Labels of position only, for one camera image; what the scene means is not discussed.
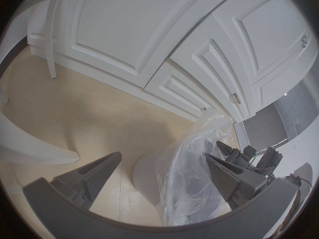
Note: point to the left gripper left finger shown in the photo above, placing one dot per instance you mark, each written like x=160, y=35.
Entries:
x=99, y=175

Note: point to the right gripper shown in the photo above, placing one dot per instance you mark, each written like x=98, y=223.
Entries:
x=240, y=161

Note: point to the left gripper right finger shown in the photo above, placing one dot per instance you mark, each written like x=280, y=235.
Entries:
x=231, y=180

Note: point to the clear plastic bag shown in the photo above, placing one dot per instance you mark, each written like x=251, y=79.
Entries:
x=189, y=183

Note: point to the white trash bin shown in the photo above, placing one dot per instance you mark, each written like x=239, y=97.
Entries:
x=149, y=173

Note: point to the grey padded white chair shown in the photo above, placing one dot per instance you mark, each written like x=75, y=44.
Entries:
x=51, y=46

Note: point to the white wardrobe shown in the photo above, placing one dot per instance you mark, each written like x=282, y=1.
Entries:
x=112, y=21

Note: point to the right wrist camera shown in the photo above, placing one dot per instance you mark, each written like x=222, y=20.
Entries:
x=249, y=150

